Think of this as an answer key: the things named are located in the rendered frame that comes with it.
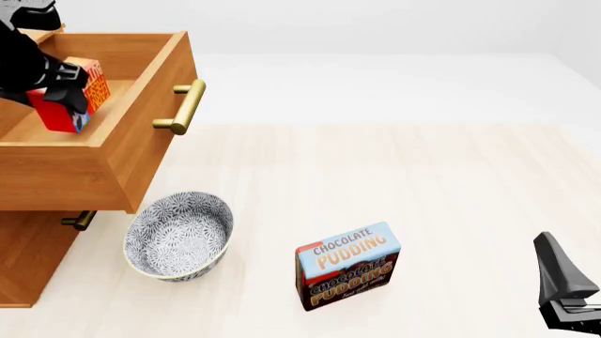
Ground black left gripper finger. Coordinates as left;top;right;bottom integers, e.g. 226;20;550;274
42;79;91;115

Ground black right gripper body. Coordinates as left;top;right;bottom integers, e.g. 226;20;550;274
538;293;601;336

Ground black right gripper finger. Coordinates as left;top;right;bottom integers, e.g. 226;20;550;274
532;231;601;307

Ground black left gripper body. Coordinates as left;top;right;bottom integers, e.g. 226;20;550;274
42;57;91;90

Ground red butter box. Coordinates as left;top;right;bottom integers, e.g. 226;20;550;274
25;55;113;135

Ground wooden drawer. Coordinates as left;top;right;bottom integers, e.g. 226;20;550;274
0;30;199;215

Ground wooden cabinet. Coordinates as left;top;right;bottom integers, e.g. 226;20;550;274
0;23;99;310

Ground blue-white patterned bowl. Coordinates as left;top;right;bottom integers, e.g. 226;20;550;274
122;191;236;284

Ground chocolate pudding box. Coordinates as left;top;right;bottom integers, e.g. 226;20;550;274
294;221;403;313

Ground brass drawer handle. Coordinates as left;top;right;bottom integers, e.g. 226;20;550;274
60;209;99;233
151;78;208;136

